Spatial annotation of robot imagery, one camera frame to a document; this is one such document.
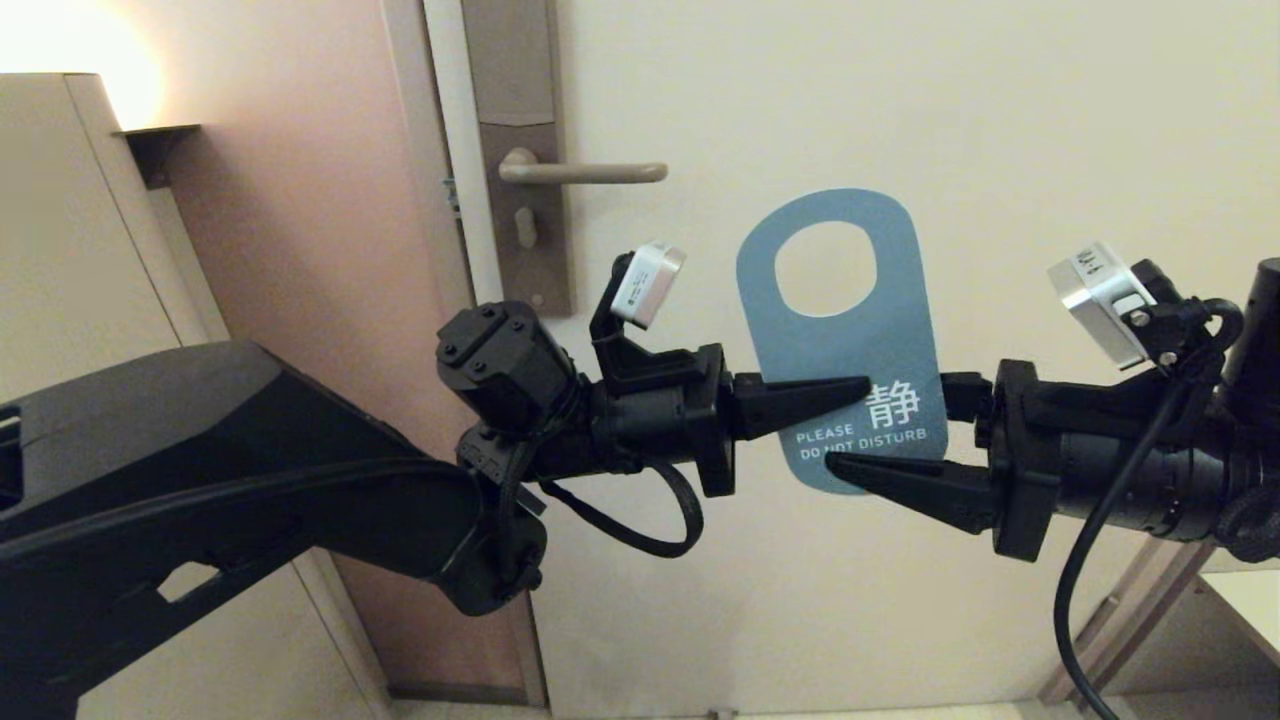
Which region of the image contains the blue and white door hanger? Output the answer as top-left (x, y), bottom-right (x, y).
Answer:
top-left (736, 188), bottom-right (949, 496)

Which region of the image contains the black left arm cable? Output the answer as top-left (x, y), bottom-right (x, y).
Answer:
top-left (500, 440), bottom-right (704, 559)

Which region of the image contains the dark wall lamp fixture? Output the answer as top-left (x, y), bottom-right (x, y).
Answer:
top-left (115, 124), bottom-right (204, 191)

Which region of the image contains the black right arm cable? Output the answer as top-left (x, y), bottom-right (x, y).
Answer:
top-left (1055, 298), bottom-right (1246, 720)

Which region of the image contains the bronze door lock plate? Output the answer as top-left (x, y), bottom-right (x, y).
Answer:
top-left (460, 0), bottom-right (576, 318)

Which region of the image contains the white room door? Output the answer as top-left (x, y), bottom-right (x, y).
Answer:
top-left (428, 0), bottom-right (1280, 719)

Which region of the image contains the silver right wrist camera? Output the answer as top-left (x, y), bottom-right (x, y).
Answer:
top-left (1047, 241), bottom-right (1159, 371)

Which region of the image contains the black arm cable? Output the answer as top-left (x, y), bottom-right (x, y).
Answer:
top-left (1055, 298), bottom-right (1246, 720)
top-left (500, 440), bottom-right (704, 559)

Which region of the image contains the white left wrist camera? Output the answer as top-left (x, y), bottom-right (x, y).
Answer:
top-left (611, 242), bottom-right (688, 331)

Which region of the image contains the beige metal door handle lever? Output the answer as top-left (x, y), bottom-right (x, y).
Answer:
top-left (498, 147), bottom-right (669, 185)

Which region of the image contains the beige cabinet panel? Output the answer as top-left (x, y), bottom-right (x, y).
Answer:
top-left (0, 72), bottom-right (391, 720)

